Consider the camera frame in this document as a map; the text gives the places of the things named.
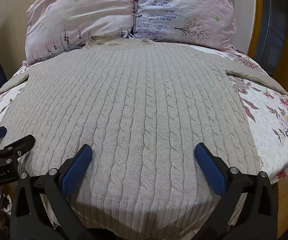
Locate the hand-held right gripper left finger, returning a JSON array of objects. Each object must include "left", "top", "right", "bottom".
[{"left": 10, "top": 144, "right": 96, "bottom": 240}]

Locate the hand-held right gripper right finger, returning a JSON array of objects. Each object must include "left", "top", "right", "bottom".
[{"left": 194, "top": 142, "right": 278, "bottom": 240}]

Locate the beige cable-knit sweater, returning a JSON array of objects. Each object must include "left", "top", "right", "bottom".
[{"left": 0, "top": 35, "right": 288, "bottom": 238}]

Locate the white floral bedsheet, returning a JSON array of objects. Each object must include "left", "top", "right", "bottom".
[{"left": 0, "top": 44, "right": 288, "bottom": 234}]

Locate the pink pillow with lavender print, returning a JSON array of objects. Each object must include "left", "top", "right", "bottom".
[{"left": 25, "top": 0, "right": 137, "bottom": 64}]

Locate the pink pillow with tree print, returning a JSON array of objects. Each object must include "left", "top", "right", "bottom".
[{"left": 133, "top": 0, "right": 242, "bottom": 53}]

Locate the dark glass panel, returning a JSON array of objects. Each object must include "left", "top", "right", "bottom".
[{"left": 255, "top": 0, "right": 288, "bottom": 77}]

